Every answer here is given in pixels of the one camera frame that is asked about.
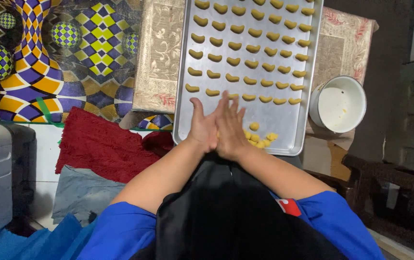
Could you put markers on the person's left hand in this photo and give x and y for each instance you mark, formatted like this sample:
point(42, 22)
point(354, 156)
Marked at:
point(201, 130)

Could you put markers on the person's right hand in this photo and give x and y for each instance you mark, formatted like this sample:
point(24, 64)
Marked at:
point(230, 133)

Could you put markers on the person's right fingers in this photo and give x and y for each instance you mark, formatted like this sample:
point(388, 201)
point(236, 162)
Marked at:
point(233, 110)

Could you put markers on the pile of yellow dough lumps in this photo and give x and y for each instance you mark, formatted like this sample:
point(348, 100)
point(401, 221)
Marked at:
point(259, 139)

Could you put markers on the silver metal baking tray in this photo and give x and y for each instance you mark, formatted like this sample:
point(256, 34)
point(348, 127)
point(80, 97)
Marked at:
point(275, 115)

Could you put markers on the rows of crescent dough cookies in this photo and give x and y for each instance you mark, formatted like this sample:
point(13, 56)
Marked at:
point(250, 47)

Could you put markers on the beige floral tablecloth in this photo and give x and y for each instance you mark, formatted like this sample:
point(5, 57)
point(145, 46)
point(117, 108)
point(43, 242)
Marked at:
point(158, 57)

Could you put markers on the black apron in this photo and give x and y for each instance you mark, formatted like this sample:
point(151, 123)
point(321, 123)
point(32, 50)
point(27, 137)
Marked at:
point(236, 213)

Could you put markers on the white enamel pot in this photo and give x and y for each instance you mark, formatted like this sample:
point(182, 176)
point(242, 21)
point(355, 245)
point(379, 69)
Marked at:
point(338, 106)

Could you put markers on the red fuzzy rug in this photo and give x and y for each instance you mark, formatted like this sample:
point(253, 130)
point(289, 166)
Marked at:
point(102, 144)

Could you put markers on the blue shirt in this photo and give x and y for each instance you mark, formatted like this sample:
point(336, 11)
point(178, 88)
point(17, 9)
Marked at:
point(337, 224)

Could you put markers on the grey denim cloth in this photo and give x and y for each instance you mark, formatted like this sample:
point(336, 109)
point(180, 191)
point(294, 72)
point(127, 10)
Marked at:
point(80, 191)

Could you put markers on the colourful checkered pattern mat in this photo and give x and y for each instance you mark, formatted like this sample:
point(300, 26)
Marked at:
point(55, 61)

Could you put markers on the blue cloth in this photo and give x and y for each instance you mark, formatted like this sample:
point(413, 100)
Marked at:
point(33, 242)

